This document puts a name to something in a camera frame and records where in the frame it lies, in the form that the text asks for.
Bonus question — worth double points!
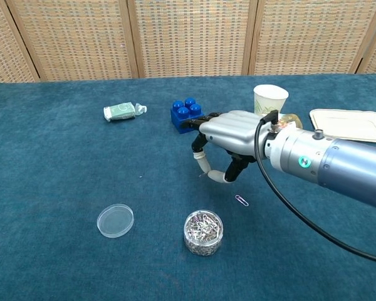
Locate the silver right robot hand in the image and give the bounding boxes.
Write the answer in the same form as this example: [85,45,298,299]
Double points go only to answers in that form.
[180,110,270,184]

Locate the clear jar of paperclips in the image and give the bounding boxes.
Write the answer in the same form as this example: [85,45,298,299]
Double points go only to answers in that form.
[183,210,224,257]

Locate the white paper cup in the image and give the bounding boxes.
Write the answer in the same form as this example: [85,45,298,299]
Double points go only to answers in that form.
[253,84,290,117]

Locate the blue toy building block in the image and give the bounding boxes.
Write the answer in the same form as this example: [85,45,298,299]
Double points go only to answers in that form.
[170,97,205,135]

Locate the clear bottle with yellow liquid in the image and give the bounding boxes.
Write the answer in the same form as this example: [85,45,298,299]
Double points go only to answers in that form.
[277,112,303,129]

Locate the woven folding screen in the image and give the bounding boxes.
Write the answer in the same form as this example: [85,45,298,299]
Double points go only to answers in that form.
[0,0,376,85]

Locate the beige rectangular tray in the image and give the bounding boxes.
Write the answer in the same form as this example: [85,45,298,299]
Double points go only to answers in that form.
[309,108,376,145]

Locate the green toothpaste tube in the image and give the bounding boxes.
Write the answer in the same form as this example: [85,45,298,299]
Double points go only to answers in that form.
[103,101,149,122]

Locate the clear round plastic lid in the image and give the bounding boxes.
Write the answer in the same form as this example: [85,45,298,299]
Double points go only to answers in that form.
[96,203,135,239]

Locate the teal tablecloth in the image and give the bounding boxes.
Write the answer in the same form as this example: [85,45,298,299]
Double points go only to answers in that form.
[0,73,376,301]

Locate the black cable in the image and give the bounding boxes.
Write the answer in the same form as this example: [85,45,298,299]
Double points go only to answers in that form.
[254,110,376,265]

